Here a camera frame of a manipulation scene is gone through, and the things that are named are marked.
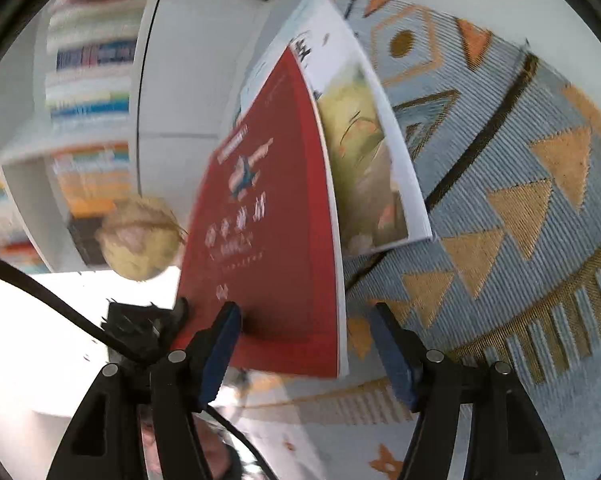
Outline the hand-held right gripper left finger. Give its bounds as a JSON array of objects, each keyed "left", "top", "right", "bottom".
[{"left": 48, "top": 302, "right": 242, "bottom": 480}]

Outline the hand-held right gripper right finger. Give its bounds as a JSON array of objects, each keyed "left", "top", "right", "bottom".
[{"left": 371, "top": 302, "right": 566, "bottom": 480}]

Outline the dark red book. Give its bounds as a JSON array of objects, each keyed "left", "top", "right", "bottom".
[{"left": 173, "top": 42, "right": 351, "bottom": 378}]

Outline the white rabbit picture book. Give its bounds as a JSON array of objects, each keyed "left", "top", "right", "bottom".
[{"left": 240, "top": 0, "right": 434, "bottom": 256}]

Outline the row of dark books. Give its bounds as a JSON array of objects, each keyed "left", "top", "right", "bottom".
[{"left": 68, "top": 212, "right": 112, "bottom": 266}]

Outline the row of colourful books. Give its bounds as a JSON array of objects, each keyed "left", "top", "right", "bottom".
[{"left": 0, "top": 150, "right": 44, "bottom": 273}]

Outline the row of orange books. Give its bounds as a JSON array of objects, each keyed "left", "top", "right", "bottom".
[{"left": 53, "top": 142, "right": 131, "bottom": 218}]

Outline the row of white blue books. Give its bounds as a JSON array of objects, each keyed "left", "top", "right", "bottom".
[{"left": 45, "top": 0, "right": 137, "bottom": 133}]

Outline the beige desk globe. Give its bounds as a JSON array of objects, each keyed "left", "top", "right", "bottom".
[{"left": 95, "top": 196, "right": 188, "bottom": 282}]

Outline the blue orange patterned rug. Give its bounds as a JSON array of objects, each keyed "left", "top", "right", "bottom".
[{"left": 238, "top": 0, "right": 601, "bottom": 480}]

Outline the white bookshelf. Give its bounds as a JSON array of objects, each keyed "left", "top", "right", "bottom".
[{"left": 0, "top": 0, "right": 291, "bottom": 276}]

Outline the black cable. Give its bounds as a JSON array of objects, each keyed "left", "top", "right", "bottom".
[
  {"left": 200, "top": 404, "right": 277, "bottom": 480},
  {"left": 0, "top": 249, "right": 148, "bottom": 363}
]

